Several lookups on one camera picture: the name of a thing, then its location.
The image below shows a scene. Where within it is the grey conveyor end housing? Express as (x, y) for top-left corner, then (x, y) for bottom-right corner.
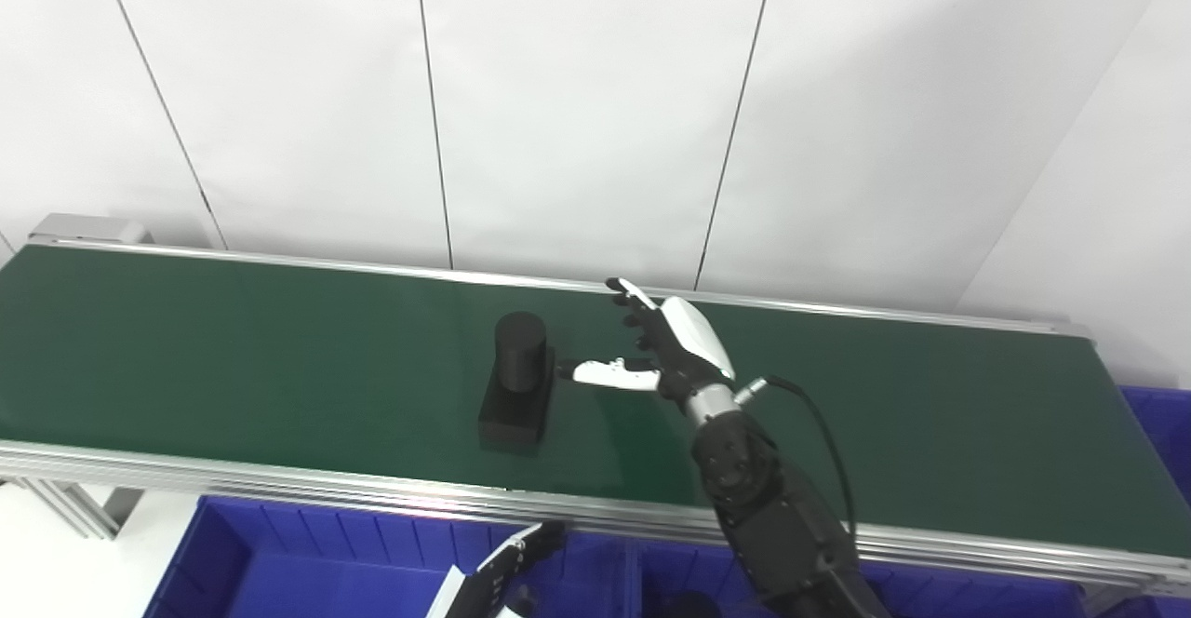
(27, 213), (155, 248)

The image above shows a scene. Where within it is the aluminium conveyor support leg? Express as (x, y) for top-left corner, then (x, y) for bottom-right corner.
(0, 477), (142, 542)

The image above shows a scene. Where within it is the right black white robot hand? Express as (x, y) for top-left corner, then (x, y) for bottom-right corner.
(556, 277), (737, 405)

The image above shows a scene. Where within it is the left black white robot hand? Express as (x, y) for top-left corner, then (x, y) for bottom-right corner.
(424, 520), (567, 618)

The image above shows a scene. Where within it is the black cylinder block part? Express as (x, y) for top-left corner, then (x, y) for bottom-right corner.
(649, 588), (722, 618)
(476, 311), (557, 457)

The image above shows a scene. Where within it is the blue plastic bin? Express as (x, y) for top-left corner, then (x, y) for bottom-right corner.
(623, 538), (1117, 618)
(142, 494), (643, 618)
(1087, 385), (1191, 618)

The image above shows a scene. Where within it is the green conveyor belt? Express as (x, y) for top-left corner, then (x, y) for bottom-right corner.
(0, 245), (1191, 559)
(0, 237), (1191, 593)

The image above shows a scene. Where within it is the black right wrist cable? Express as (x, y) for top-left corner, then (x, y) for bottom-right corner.
(738, 374), (860, 546)

